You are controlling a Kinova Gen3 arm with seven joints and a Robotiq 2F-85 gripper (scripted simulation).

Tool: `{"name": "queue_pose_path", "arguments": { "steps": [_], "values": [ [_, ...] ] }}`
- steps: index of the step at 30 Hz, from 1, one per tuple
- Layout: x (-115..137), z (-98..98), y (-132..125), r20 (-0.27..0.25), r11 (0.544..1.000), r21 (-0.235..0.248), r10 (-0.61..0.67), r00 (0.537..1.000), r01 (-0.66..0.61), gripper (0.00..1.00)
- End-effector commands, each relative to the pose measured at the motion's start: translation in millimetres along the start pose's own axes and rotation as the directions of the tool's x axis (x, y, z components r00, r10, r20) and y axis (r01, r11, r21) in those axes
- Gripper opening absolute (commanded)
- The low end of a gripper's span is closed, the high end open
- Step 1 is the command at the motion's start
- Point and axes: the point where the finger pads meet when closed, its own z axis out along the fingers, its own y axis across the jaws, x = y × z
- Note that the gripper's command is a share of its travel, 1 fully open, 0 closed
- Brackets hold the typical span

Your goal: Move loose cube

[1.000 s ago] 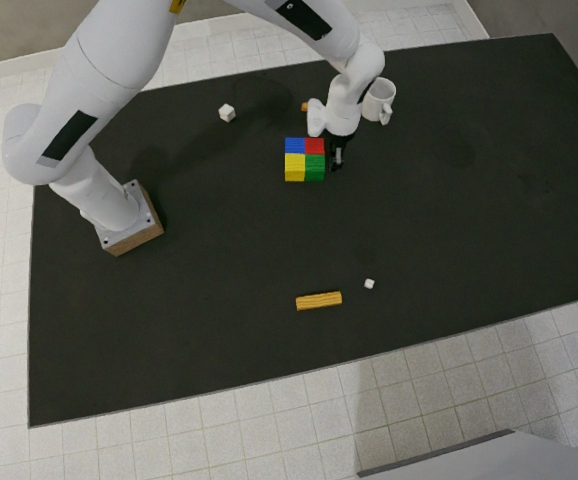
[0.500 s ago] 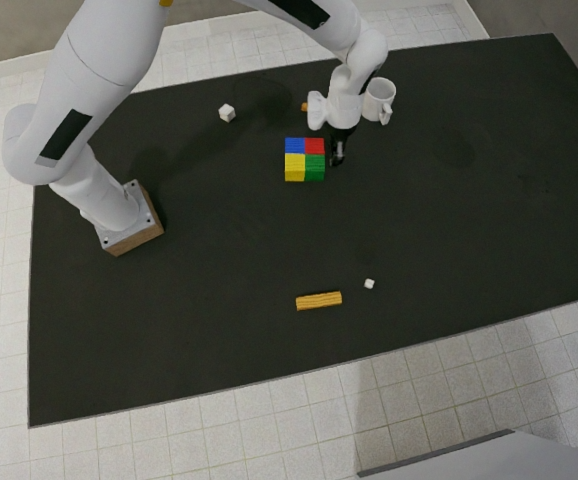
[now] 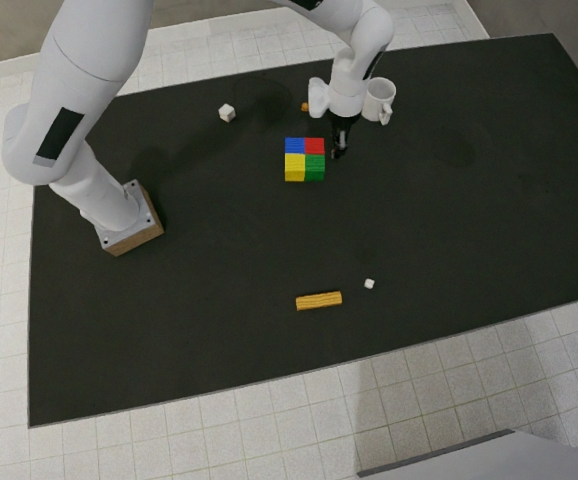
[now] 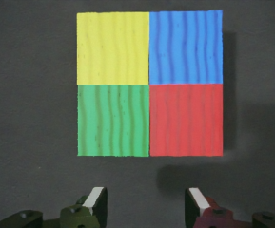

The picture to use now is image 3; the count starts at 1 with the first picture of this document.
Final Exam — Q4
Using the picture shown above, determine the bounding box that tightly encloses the white mug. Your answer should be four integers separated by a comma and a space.
362, 77, 396, 125

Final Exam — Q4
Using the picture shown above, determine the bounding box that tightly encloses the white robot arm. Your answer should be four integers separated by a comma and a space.
1, 0, 395, 231

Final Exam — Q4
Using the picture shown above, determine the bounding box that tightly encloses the blue cube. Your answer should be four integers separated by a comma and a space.
285, 138, 305, 154

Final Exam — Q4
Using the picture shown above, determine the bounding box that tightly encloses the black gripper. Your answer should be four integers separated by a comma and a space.
325, 108, 363, 159

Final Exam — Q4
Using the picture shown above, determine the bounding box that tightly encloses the green cube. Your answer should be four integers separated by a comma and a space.
304, 154, 325, 181

